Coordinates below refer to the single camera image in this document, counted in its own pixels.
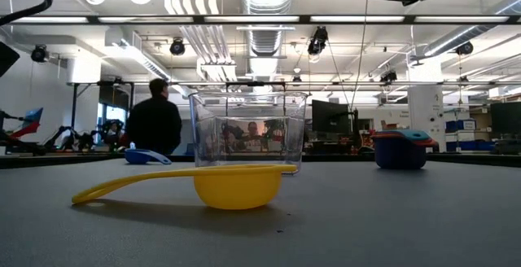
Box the red measuring cup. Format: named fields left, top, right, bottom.
left=372, top=134, right=439, bottom=147

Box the blue storage bin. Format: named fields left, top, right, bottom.
left=445, top=119, right=477, bottom=133

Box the yellow measuring cup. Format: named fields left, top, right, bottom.
left=72, top=163, right=299, bottom=210

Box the blue tilted screen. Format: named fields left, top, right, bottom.
left=22, top=107, right=44, bottom=134

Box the dark wide monitor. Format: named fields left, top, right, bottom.
left=490, top=102, right=521, bottom=129

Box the clear plastic basket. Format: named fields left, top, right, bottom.
left=188, top=91, right=309, bottom=175

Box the black metal rig frame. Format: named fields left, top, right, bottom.
left=71, top=80, right=135, bottom=154

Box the black ceiling cord reel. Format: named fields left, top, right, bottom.
left=455, top=41, right=475, bottom=56
left=307, top=25, right=329, bottom=56
left=30, top=44, right=49, bottom=63
left=169, top=37, right=186, bottom=56

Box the black table edge frame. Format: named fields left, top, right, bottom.
left=0, top=152, right=521, bottom=169

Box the person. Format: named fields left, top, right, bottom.
left=126, top=78, right=183, bottom=156

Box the white column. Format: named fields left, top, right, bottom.
left=408, top=61, right=444, bottom=153

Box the black overhead frame bar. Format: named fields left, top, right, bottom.
left=0, top=14, right=521, bottom=26

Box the teal measuring cup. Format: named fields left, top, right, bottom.
left=372, top=129, right=435, bottom=142

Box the blue measuring cup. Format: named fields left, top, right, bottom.
left=125, top=147, right=173, bottom=165

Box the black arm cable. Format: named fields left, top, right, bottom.
left=0, top=0, right=54, bottom=27

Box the black computer monitor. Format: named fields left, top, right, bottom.
left=311, top=98, right=352, bottom=136

